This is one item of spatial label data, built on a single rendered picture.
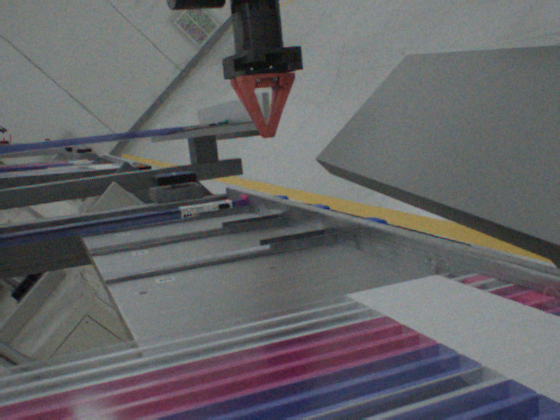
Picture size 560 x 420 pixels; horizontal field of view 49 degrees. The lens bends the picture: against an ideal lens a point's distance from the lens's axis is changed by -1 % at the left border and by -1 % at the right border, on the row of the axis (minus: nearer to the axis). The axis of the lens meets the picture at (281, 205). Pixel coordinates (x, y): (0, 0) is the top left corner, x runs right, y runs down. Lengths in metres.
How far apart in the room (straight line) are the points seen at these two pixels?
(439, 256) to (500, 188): 0.26
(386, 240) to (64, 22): 7.94
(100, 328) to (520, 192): 1.20
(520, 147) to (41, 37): 7.78
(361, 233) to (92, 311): 1.18
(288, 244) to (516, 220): 0.22
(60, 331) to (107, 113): 6.74
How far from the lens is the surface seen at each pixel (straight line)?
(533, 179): 0.63
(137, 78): 8.32
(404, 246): 0.43
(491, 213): 0.63
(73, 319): 1.61
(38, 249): 0.78
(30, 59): 8.23
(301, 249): 0.51
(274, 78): 0.72
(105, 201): 1.03
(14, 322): 1.96
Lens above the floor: 0.96
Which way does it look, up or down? 21 degrees down
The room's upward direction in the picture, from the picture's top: 48 degrees counter-clockwise
